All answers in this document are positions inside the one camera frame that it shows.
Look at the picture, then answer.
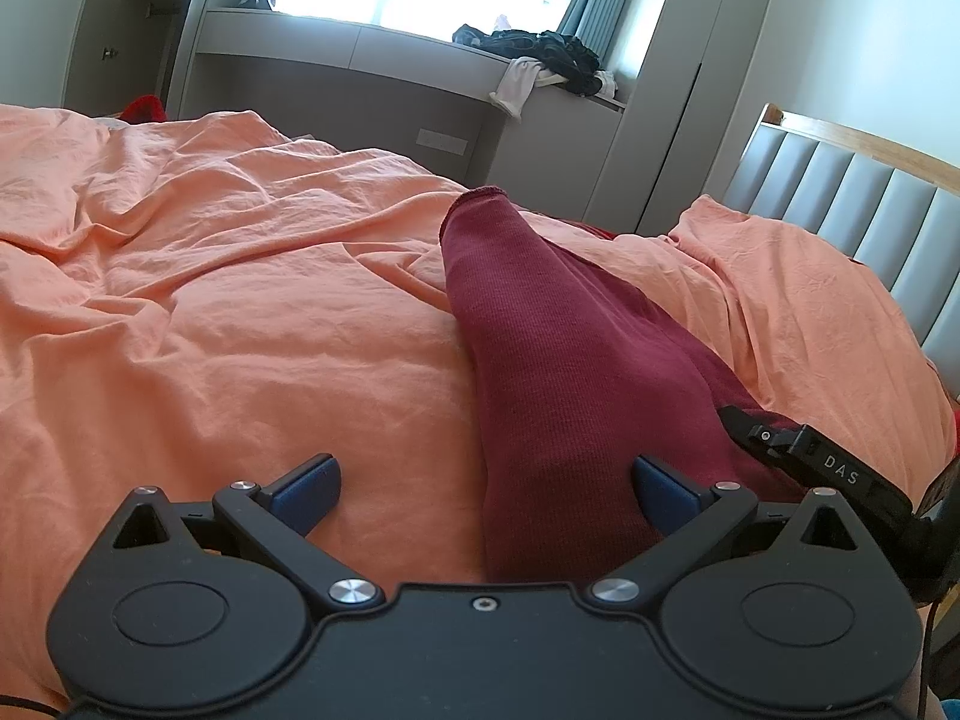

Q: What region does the grey open shelf unit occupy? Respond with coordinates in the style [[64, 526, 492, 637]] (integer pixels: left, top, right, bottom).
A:
[[64, 0, 220, 119]]

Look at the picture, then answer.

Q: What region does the dark clothes pile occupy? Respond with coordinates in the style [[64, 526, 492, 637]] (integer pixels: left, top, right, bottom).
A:
[[452, 26, 617, 97]]

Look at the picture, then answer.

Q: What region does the orange duvet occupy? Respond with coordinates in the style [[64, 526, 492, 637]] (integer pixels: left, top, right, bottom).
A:
[[0, 103, 958, 713]]

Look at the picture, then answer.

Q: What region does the grey wardrobe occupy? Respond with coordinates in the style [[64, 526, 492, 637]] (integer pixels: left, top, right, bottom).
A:
[[585, 0, 787, 238]]

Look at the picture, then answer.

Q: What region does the grey window bench cabinet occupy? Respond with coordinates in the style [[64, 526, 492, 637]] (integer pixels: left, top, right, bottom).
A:
[[169, 7, 628, 194]]

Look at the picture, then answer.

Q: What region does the maroon knit garment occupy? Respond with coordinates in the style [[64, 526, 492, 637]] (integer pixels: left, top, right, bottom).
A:
[[439, 186, 809, 586]]

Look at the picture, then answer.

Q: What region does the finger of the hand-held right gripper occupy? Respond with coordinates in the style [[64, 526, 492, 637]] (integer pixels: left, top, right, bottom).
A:
[[717, 404, 916, 542]]

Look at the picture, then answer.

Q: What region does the white wall socket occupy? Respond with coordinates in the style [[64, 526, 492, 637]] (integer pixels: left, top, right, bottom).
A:
[[416, 127, 470, 158]]

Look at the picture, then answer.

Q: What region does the black cable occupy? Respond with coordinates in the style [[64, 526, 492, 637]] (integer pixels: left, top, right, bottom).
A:
[[0, 694, 67, 718], [918, 592, 950, 720]]

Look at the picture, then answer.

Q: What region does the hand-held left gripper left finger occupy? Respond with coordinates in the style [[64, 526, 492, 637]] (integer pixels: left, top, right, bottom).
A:
[[111, 453, 382, 613]]

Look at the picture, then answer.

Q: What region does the white cloth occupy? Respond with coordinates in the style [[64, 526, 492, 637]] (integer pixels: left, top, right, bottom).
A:
[[489, 56, 565, 121]]

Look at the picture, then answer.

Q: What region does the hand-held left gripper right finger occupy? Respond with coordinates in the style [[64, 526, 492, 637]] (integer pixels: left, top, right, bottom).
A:
[[588, 454, 857, 610]]

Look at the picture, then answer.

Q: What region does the wooden padded headboard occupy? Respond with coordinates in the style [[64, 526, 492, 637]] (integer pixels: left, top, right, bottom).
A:
[[724, 102, 960, 380]]

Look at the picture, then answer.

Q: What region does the red cloth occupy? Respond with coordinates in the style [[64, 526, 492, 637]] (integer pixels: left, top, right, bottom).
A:
[[118, 94, 167, 125]]

